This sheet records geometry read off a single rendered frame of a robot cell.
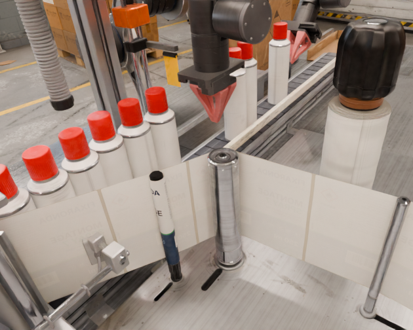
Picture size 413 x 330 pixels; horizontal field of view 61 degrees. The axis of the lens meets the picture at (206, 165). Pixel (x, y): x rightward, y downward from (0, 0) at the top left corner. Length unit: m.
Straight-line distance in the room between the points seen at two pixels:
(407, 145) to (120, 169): 0.67
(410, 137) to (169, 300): 0.71
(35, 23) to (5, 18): 5.48
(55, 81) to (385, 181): 0.59
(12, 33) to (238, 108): 5.46
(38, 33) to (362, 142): 0.47
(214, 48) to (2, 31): 5.57
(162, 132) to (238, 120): 0.24
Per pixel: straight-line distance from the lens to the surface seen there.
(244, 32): 0.48
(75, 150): 0.49
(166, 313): 0.50
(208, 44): 0.54
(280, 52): 0.90
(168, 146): 0.59
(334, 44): 1.63
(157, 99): 0.56
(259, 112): 0.92
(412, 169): 0.77
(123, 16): 0.62
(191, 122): 0.72
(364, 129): 0.53
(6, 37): 6.05
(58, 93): 0.58
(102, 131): 0.52
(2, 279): 0.37
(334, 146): 0.55
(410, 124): 1.04
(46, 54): 0.56
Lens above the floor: 1.30
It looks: 35 degrees down
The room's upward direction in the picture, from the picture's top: 6 degrees counter-clockwise
